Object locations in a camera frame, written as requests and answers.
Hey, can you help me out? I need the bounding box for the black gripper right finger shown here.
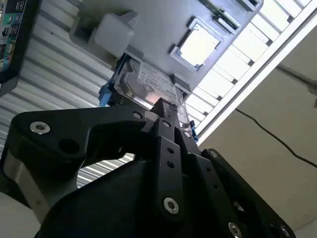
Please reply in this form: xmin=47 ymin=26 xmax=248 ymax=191
xmin=170 ymin=103 xmax=295 ymax=238

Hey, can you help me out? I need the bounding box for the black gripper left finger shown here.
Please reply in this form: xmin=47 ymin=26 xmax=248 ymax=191
xmin=2 ymin=98 xmax=186 ymax=219

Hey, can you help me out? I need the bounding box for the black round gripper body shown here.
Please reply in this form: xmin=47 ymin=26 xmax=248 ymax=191
xmin=34 ymin=160 xmax=218 ymax=238

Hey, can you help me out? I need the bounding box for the hard disk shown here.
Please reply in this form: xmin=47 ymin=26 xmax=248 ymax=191
xmin=98 ymin=56 xmax=199 ymax=145

